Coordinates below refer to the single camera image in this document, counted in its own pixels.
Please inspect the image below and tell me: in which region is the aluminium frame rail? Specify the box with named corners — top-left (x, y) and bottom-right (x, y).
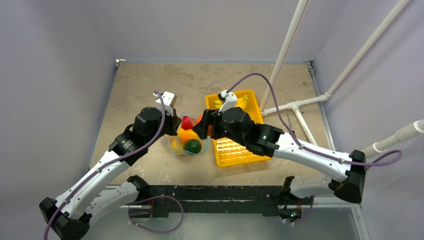
top-left (306, 61), bottom-right (370, 240)

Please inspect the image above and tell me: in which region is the yellow lemon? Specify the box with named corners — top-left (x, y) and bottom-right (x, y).
top-left (171, 138), bottom-right (183, 155)

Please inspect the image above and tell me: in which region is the green avocado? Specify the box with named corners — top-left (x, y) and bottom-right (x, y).
top-left (183, 139), bottom-right (202, 155)

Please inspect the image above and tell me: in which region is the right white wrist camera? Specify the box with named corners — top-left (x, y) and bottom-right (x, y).
top-left (218, 90), bottom-right (238, 113)

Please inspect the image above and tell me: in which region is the yellow plastic tray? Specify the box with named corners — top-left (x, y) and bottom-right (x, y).
top-left (212, 89), bottom-right (271, 167)

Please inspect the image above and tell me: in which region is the orange fruit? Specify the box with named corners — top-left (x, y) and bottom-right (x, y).
top-left (195, 116), bottom-right (203, 125)

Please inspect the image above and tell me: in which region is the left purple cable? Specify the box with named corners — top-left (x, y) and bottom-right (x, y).
top-left (43, 90), bottom-right (167, 240)

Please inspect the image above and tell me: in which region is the red apple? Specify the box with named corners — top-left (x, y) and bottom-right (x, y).
top-left (181, 115), bottom-right (196, 130)

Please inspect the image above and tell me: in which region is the white pvc pipe frame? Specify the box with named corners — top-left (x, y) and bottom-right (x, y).
top-left (262, 0), bottom-right (424, 158)

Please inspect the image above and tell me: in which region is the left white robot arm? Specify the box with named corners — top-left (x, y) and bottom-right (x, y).
top-left (39, 105), bottom-right (182, 240)

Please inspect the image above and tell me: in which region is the clear zip bag blue zipper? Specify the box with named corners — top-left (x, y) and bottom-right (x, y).
top-left (167, 113), bottom-right (210, 156)

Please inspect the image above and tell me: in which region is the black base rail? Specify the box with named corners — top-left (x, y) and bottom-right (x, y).
top-left (122, 175), bottom-right (314, 219)

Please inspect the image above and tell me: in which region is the yellow banana bunch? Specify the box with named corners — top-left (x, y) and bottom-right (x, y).
top-left (213, 95), bottom-right (249, 110)

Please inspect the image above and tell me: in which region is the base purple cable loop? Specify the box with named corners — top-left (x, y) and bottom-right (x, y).
top-left (127, 195), bottom-right (185, 235)

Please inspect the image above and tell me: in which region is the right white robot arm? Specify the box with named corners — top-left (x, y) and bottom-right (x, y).
top-left (193, 107), bottom-right (366, 204)

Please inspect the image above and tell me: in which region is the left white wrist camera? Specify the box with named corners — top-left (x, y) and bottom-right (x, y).
top-left (153, 90), bottom-right (177, 117)

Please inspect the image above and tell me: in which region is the orange yellow mango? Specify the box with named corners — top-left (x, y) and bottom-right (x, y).
top-left (177, 128), bottom-right (201, 145)

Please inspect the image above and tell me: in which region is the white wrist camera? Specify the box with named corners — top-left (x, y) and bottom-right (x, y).
top-left (218, 90), bottom-right (238, 113)
top-left (153, 90), bottom-right (177, 117)

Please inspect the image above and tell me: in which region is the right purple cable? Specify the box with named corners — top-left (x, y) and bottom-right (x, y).
top-left (225, 72), bottom-right (403, 226)

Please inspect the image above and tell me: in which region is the black yellow screwdriver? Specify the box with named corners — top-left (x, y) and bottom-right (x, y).
top-left (286, 113), bottom-right (293, 132)

